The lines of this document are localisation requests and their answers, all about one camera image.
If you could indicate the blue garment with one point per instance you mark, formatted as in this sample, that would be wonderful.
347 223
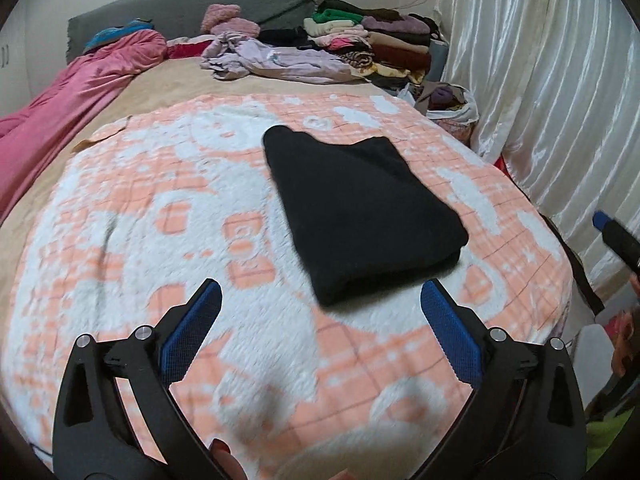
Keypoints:
115 34

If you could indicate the white wardrobe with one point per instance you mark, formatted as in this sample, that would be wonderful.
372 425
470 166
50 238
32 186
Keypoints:
15 75

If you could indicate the pink fluffy garment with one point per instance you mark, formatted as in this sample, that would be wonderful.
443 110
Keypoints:
230 22

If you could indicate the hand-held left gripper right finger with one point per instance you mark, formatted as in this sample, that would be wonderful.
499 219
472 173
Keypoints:
450 332

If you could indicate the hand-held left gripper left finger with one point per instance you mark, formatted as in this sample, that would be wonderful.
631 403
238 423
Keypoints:
192 330

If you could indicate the lilac garment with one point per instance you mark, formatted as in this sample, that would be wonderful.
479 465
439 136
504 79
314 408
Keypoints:
290 60

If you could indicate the red plastic bag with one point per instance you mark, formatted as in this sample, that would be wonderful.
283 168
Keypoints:
501 166

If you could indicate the floral basket of clothes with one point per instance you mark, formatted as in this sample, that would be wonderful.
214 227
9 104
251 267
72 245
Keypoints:
450 105

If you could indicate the person's green clothing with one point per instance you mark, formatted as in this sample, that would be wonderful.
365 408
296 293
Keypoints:
610 440

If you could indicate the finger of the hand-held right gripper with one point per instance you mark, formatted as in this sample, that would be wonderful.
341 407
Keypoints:
620 240

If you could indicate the orange and white checked blanket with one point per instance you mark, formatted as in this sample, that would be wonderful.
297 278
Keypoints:
150 260

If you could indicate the person's left hand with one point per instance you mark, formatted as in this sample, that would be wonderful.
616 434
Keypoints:
222 452

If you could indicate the black sweater with orange cuffs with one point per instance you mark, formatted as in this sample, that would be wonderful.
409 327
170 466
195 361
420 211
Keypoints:
360 210

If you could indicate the pink quilt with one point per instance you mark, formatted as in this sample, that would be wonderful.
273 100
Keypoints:
75 90

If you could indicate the beige bed sheet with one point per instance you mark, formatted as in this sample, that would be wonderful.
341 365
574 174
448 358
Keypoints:
165 90

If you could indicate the grey upholstered bench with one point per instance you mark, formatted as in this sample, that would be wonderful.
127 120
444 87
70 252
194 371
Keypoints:
439 57

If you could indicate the white satin curtain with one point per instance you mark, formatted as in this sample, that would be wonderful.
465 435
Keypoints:
540 85

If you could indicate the grey headboard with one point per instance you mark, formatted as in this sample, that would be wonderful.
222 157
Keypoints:
175 10

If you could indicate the dark red cloth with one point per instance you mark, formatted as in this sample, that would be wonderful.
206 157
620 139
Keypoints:
185 50

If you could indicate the person's right hand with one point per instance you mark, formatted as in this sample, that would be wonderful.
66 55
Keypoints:
622 350

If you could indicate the pile of folded clothes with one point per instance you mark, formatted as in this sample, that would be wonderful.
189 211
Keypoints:
395 45

